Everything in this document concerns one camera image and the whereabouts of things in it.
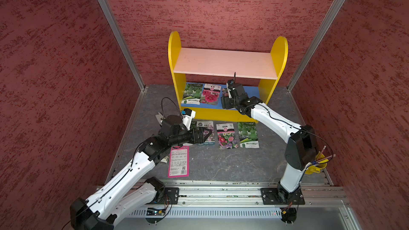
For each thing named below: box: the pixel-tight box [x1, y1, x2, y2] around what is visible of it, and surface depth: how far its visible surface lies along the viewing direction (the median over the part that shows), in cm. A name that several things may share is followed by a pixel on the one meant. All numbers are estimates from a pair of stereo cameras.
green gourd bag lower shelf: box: [181, 83, 203, 105], surface depth 99 cm
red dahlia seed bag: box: [199, 83, 222, 106], surface depth 99 cm
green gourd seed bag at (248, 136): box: [237, 121, 260, 149], surface depth 97 cm
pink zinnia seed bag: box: [216, 122, 240, 150], surface depth 97 cm
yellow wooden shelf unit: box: [168, 31, 289, 123], surface depth 79 cm
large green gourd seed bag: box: [189, 120, 198, 144], surface depth 63 cm
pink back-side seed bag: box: [167, 145, 191, 178], surface depth 85 cm
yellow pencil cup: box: [304, 151, 330, 175], surface depth 77 cm
